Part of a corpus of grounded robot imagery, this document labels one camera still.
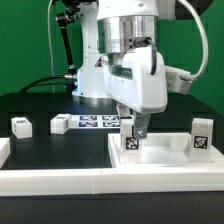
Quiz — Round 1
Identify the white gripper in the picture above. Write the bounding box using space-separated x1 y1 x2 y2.
102 47 167 140

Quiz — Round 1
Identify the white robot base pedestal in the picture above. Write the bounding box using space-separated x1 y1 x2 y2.
72 3 110 104

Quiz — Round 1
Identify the black cable bundle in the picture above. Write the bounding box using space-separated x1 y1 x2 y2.
18 6 80 94

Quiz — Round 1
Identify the white U-shaped obstacle fence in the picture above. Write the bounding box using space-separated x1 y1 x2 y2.
0 138 224 196

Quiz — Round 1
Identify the white square tabletop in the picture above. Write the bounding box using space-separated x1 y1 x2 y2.
108 133 224 168

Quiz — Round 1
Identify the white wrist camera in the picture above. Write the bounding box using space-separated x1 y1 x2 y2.
165 66 192 94

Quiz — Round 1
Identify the grey thin cable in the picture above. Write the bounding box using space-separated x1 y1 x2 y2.
47 0 56 94

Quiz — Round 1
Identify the white marker tag sheet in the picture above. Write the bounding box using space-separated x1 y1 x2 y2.
71 115 120 129

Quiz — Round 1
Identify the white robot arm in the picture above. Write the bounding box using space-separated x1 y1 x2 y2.
56 0 210 139

